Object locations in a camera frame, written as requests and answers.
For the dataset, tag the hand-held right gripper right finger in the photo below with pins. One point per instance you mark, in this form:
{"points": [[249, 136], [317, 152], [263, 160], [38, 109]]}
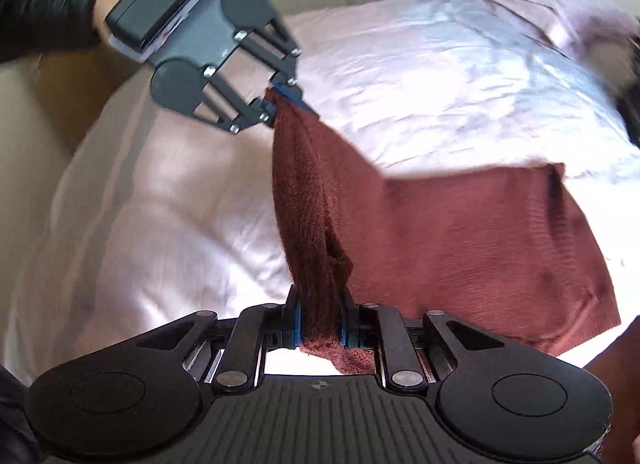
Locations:
{"points": [[344, 334]]}

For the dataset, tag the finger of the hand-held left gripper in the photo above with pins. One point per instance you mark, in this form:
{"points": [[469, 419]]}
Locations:
{"points": [[292, 78], [250, 116]]}

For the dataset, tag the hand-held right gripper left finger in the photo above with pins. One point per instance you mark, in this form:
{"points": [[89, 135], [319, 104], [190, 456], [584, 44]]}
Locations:
{"points": [[297, 329]]}

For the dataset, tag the reddish brown knit sweater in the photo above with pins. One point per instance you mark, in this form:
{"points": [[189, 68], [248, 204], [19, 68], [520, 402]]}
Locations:
{"points": [[450, 244]]}

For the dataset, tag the person's left forearm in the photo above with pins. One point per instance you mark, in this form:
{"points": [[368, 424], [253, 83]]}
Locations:
{"points": [[45, 13]]}

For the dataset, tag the bed with pink blue blanket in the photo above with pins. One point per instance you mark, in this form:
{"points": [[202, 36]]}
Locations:
{"points": [[175, 219]]}

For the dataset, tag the person's dark clothing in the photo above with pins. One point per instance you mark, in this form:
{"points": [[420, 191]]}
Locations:
{"points": [[15, 424]]}

